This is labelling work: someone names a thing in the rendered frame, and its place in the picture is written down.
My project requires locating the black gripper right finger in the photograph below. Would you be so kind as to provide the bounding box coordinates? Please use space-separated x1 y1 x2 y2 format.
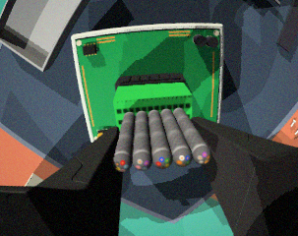
192 117 298 236

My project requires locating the green circuit board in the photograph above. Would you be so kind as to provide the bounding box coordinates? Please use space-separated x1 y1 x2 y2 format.
77 29 219 141

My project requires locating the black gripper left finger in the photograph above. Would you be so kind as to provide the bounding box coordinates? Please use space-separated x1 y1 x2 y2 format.
0 126 122 236

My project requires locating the dark blue work mat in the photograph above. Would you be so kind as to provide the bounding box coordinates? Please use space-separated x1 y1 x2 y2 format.
0 0 298 224

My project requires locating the green power plug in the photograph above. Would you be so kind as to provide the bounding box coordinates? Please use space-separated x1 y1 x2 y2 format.
112 82 212 172

